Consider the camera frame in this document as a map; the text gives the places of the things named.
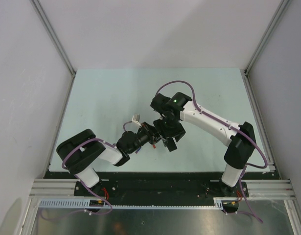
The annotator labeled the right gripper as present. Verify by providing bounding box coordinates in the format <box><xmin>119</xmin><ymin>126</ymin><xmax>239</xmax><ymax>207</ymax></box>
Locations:
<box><xmin>154</xmin><ymin>116</ymin><xmax>186</xmax><ymax>146</ymax></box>

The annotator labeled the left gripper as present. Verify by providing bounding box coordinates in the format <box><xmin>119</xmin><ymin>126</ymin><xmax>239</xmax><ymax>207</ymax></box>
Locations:
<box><xmin>127</xmin><ymin>121</ymin><xmax>161</xmax><ymax>154</ymax></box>

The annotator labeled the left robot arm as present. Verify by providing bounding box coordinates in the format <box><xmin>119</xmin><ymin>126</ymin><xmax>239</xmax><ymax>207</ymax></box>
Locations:
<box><xmin>56</xmin><ymin>122</ymin><xmax>161</xmax><ymax>196</ymax></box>

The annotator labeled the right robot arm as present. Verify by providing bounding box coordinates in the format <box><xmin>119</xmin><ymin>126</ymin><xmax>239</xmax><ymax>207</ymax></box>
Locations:
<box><xmin>150</xmin><ymin>92</ymin><xmax>256</xmax><ymax>196</ymax></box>

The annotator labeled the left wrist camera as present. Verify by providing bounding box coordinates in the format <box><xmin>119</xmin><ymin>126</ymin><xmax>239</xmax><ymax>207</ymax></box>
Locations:
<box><xmin>132</xmin><ymin>113</ymin><xmax>141</xmax><ymax>126</ymax></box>

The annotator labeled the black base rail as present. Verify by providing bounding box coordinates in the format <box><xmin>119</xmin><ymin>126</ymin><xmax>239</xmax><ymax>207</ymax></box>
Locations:
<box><xmin>42</xmin><ymin>171</ymin><xmax>250</xmax><ymax>206</ymax></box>

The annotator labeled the white cable duct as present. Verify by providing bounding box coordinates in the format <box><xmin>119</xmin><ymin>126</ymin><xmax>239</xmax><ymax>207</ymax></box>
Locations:
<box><xmin>37</xmin><ymin>198</ymin><xmax>239</xmax><ymax>210</ymax></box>

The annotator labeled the right aluminium frame post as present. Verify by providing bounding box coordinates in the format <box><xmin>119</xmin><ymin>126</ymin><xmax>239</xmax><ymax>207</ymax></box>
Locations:
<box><xmin>244</xmin><ymin>0</ymin><xmax>292</xmax><ymax>74</ymax></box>

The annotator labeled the aluminium frame post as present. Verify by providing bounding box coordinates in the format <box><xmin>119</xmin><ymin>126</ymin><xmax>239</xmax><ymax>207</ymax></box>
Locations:
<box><xmin>29</xmin><ymin>0</ymin><xmax>76</xmax><ymax>78</ymax></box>
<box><xmin>244</xmin><ymin>0</ymin><xmax>292</xmax><ymax>74</ymax></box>

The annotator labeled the left aluminium frame post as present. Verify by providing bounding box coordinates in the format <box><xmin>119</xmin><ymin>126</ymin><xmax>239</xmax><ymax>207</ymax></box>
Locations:
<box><xmin>29</xmin><ymin>0</ymin><xmax>76</xmax><ymax>78</ymax></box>

